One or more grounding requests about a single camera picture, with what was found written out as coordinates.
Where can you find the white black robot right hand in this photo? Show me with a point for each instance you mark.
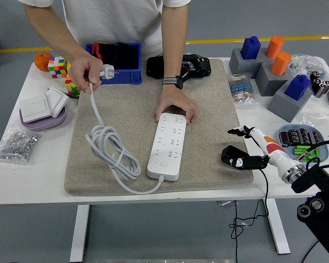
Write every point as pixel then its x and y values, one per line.
pixel 277 156

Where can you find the person's right hand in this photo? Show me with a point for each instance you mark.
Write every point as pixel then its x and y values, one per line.
pixel 82 71

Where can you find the person's left hand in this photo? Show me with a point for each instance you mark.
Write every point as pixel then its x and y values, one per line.
pixel 175 98

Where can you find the black plug adapter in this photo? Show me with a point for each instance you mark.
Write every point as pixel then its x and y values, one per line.
pixel 231 151

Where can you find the white power strip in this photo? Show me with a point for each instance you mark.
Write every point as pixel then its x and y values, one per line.
pixel 167 148

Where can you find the person's left forearm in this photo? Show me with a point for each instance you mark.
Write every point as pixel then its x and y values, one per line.
pixel 174 41

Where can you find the person's right forearm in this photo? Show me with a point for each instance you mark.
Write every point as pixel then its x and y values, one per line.
pixel 52 35

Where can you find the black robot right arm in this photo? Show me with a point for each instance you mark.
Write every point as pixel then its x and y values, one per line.
pixel 326 202

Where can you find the colourful puzzle cube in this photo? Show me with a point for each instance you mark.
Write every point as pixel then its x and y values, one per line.
pixel 57 68
pixel 71 87

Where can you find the pile of green batteries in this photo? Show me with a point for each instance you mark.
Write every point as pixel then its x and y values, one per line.
pixel 301 150

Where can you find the row of black capacitors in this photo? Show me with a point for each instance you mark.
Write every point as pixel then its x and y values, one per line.
pixel 299 135

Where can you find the grey-brown mat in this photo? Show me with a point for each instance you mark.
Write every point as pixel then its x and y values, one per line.
pixel 208 109

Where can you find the black device housing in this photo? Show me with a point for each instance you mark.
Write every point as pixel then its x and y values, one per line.
pixel 153 67

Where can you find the black bag with red trim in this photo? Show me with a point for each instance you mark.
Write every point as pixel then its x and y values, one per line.
pixel 120 56

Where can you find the orange fruit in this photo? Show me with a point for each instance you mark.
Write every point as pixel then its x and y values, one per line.
pixel 41 61

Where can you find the blue plastic bin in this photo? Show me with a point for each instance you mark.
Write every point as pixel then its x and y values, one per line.
pixel 126 75

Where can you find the light blue plate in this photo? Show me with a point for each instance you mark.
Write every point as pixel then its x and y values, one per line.
pixel 324 153

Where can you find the grey block holder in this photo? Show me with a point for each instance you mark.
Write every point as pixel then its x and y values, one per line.
pixel 266 82
pixel 237 64
pixel 282 105

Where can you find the person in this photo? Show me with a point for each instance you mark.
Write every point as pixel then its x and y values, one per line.
pixel 112 22

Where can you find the purple tray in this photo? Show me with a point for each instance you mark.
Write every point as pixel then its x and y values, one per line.
pixel 44 124

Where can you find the bag of resistors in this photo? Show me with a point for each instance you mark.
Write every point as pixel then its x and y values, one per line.
pixel 241 89

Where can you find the blue block peg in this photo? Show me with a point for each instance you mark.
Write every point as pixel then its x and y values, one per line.
pixel 250 49
pixel 297 87

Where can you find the white table leg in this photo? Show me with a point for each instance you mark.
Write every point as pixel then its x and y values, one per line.
pixel 279 233
pixel 79 233

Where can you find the orange cylinder peg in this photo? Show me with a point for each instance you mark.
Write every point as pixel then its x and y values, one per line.
pixel 274 46
pixel 280 64

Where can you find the clear bag of small parts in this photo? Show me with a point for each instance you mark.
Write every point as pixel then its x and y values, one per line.
pixel 304 63

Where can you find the bag of metal nuts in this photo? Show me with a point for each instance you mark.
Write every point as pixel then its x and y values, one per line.
pixel 17 145

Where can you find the white wall switch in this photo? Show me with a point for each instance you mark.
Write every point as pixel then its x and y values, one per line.
pixel 34 108
pixel 56 100

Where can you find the small silver bracket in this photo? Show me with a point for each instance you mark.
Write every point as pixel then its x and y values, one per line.
pixel 222 203

